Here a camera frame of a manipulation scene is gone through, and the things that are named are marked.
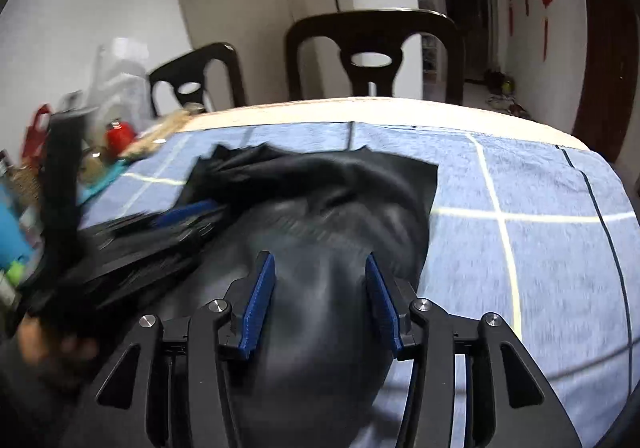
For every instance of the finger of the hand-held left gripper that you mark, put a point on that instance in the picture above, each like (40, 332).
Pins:
(187, 214)

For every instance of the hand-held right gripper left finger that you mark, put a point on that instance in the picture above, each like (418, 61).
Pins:
(257, 308)

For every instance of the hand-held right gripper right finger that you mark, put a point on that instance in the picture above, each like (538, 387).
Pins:
(382, 308)

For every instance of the black leather jacket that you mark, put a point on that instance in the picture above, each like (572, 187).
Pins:
(320, 228)

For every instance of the person's left forearm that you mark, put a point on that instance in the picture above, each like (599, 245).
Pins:
(30, 403)

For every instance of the person's left hand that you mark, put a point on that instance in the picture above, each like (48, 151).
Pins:
(50, 348)

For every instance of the clear glass jar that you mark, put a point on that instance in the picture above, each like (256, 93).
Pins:
(95, 165)

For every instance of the teal crochet mat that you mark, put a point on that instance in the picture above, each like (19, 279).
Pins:
(107, 178)

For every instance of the red bag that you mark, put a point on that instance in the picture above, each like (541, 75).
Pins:
(37, 130)

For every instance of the red jar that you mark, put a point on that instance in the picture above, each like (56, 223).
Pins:
(119, 137)

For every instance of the white plastic bag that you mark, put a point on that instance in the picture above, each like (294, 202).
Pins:
(125, 87)

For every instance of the blue checked blanket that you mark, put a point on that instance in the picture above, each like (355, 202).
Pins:
(525, 278)

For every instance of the dark wooden chair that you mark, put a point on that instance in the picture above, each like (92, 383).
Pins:
(310, 35)
(220, 57)

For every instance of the brown wooden door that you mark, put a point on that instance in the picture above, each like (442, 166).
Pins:
(605, 52)

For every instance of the grey door frame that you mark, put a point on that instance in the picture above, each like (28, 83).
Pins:
(465, 2)

